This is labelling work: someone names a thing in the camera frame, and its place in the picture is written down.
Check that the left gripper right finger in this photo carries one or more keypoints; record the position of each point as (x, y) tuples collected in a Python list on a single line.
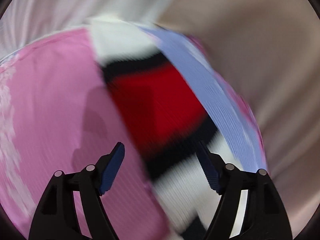
[(265, 215)]

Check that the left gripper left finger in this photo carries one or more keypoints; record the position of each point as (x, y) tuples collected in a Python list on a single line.
[(55, 216)]

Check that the red white black knit sweater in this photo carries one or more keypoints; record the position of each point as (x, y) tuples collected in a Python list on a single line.
[(170, 100)]

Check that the pink floral bed sheet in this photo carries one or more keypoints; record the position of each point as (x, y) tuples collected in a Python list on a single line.
[(57, 114)]

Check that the beige curtain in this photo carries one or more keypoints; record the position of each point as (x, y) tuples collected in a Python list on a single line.
[(268, 51)]

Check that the white satin curtain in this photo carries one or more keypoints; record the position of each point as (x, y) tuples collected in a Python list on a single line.
[(24, 21)]

